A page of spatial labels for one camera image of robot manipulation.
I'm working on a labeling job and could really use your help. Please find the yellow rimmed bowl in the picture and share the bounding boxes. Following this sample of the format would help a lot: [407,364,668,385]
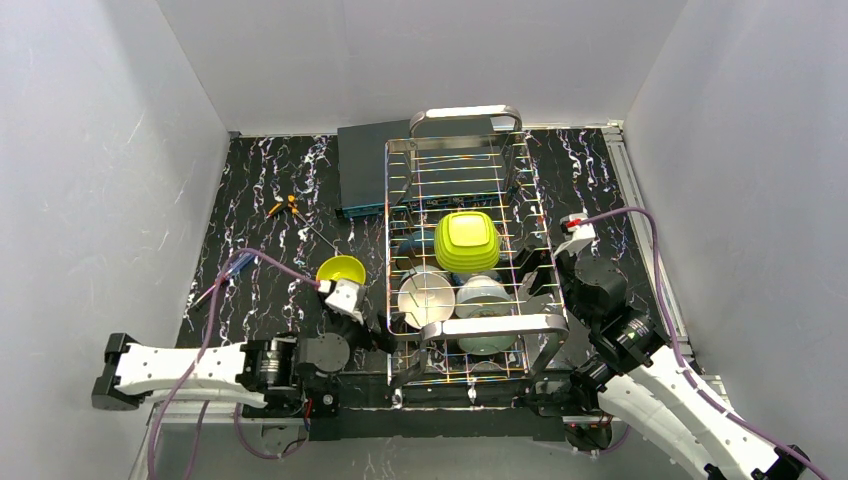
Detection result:
[316,255,367,285]

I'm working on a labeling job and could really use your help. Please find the dark blue gold bowl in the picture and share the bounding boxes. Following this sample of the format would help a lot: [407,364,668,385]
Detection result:
[392,229,437,270]

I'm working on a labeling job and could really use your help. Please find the lime green square bowl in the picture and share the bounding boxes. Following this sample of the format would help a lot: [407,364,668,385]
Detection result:
[435,211,500,273]

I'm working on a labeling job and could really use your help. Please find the beige cream bowl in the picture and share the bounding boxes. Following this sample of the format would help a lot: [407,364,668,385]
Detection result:
[397,272,456,329]

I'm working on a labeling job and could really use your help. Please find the light green bowl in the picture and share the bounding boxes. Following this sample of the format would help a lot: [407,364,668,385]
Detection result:
[457,335,518,356]

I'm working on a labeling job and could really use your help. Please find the yellow black pliers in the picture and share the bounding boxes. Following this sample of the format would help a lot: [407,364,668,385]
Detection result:
[266,195,302,219]

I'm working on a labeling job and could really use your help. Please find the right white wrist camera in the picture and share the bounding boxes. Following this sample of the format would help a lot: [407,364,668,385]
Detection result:
[552,213,596,257]

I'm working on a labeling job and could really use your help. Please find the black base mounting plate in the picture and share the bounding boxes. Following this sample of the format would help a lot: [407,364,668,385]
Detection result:
[241,369,637,444]

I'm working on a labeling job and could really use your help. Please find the steel wire dish rack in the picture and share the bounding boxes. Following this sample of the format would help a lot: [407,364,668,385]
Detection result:
[384,104,569,394]

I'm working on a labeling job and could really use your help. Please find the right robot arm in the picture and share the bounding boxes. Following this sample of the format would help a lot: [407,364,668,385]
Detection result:
[525,242,811,479]

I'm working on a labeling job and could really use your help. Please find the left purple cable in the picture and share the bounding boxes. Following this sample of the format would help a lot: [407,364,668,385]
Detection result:
[145,248,326,480]

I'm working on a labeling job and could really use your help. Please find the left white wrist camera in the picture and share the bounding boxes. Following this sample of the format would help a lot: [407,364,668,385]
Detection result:
[318,278,367,325]

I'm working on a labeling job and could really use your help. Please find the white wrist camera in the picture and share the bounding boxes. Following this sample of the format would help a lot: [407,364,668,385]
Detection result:
[318,278,367,325]
[552,213,596,257]

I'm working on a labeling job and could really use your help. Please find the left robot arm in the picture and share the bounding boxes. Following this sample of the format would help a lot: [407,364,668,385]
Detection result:
[90,313,397,416]

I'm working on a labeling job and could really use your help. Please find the blue red screwdriver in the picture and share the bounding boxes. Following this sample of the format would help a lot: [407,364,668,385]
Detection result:
[189,253,256,311]

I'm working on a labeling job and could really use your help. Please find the pale white ribbed bowl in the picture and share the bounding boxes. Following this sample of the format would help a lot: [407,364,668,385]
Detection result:
[455,275,514,318]

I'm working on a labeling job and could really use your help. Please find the thin metal rod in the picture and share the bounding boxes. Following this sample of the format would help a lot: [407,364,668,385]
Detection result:
[293,211,340,255]

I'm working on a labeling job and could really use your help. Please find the dark grey network switch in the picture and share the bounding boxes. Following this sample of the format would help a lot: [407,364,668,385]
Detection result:
[335,117,507,219]

